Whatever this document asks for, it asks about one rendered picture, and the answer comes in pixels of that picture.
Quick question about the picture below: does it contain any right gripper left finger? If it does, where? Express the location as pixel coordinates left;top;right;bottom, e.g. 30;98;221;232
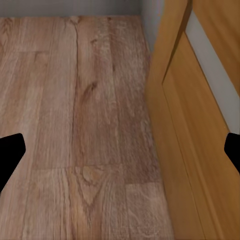
0;133;26;193

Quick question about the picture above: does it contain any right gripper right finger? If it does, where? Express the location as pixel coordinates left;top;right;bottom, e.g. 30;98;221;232
224;133;240;173

